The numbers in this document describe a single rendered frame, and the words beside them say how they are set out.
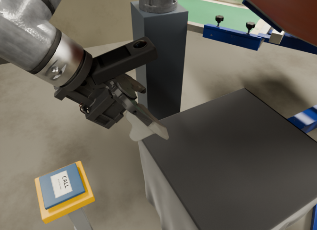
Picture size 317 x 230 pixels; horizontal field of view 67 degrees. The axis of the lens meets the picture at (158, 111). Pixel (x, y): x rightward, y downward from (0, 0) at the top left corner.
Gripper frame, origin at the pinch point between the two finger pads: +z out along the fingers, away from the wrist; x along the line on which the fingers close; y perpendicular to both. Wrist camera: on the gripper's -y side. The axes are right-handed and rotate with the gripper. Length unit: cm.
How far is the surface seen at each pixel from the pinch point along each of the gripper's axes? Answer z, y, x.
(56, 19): 39, 75, -268
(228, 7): 75, -51, -105
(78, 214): 12.4, 43.0, -2.9
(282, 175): 39.8, -9.1, 12.0
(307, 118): 60, -28, -6
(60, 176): 0.5, 33.9, -7.1
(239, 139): 37.4, -6.2, -3.4
